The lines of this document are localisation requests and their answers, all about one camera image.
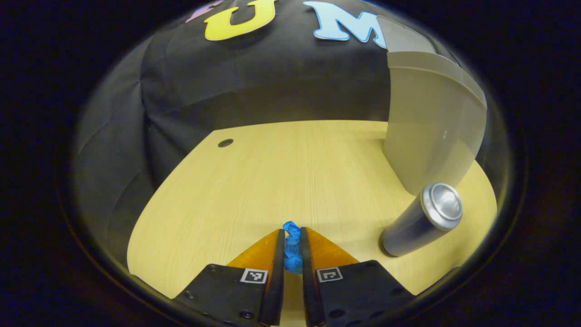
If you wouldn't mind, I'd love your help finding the blue paper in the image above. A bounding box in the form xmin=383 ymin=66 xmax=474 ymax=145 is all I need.
xmin=282 ymin=221 xmax=304 ymax=274

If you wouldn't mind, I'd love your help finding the white desktop garbage bin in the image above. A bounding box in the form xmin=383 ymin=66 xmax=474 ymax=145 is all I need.
xmin=376 ymin=16 xmax=488 ymax=197

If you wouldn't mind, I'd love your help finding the black backdrop cloth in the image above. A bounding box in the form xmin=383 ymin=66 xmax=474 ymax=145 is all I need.
xmin=73 ymin=0 xmax=454 ymax=268

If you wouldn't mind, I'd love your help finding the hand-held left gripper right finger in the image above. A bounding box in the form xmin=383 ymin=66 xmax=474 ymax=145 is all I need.
xmin=300 ymin=227 xmax=416 ymax=327

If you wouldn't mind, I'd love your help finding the silver pop can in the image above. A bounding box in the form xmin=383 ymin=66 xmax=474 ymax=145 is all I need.
xmin=379 ymin=183 xmax=463 ymax=258

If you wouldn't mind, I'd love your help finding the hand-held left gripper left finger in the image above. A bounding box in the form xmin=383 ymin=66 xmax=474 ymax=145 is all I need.
xmin=172 ymin=228 xmax=286 ymax=327

